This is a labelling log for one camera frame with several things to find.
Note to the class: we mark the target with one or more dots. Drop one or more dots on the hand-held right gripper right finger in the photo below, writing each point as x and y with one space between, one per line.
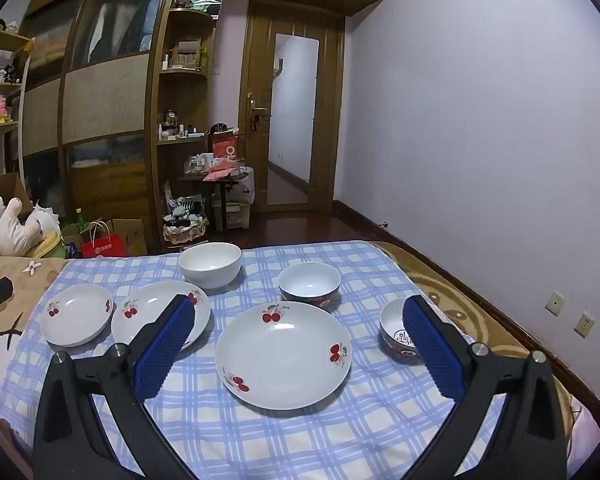
435 345

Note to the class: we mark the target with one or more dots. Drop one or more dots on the red blue patterned bowl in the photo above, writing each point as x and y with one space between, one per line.
310 280

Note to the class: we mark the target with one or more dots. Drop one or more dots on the white pole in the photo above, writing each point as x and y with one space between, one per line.
24 110

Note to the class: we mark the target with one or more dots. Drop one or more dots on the large plain white bowl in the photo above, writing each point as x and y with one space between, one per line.
210 272

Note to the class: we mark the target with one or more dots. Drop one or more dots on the white haired plush doll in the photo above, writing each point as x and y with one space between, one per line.
45 217

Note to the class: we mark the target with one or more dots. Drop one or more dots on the large white cherry plate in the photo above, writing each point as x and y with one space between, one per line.
280 355

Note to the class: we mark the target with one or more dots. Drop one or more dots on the cardboard box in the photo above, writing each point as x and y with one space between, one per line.
130 237
10 190

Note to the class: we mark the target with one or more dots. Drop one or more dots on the medium white cherry plate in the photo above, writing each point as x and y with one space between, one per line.
150 305

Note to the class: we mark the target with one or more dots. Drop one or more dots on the blue white checked cloth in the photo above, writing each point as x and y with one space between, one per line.
330 435

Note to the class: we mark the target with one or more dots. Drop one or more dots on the wooden corner shelf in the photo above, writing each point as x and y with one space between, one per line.
185 72

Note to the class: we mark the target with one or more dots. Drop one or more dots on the wooden door with glass panel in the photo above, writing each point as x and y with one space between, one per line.
330 110

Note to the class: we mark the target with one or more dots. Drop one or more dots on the glass jar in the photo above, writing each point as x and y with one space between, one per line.
170 121

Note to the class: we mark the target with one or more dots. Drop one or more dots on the yellow green cushion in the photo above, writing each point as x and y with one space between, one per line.
50 247

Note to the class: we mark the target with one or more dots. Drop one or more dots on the red bag with white print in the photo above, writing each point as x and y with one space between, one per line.
225 147

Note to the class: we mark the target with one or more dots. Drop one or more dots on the wicker basket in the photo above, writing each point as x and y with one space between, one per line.
185 232

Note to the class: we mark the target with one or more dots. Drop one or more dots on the pink white plush toy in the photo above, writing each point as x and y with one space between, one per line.
15 235

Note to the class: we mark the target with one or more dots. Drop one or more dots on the pink paper packet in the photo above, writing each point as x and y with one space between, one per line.
222 169

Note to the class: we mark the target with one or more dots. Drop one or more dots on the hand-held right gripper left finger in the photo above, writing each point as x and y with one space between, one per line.
165 345

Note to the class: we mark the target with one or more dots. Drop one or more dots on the green bottle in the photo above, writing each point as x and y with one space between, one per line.
81 219

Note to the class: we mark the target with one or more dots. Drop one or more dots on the dark green picture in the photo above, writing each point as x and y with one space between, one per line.
205 0

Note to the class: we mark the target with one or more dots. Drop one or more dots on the small white cherry plate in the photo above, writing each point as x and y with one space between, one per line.
75 317

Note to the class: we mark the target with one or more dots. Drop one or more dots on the brown floral blanket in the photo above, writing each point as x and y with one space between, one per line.
35 290

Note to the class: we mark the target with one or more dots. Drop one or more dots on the bowl with red seal print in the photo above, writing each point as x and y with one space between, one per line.
395 330

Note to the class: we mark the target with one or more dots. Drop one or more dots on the wooden display shelf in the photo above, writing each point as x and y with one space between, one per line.
5 40

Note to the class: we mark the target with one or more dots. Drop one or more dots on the white wall socket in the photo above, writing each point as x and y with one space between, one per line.
555 304
585 325

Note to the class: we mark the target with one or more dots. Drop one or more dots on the red paper bag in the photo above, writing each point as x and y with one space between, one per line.
105 248

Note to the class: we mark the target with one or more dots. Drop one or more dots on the small wooden table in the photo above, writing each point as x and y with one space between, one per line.
219 200

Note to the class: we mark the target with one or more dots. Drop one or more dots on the wooden wardrobe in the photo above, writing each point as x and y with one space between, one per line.
105 100

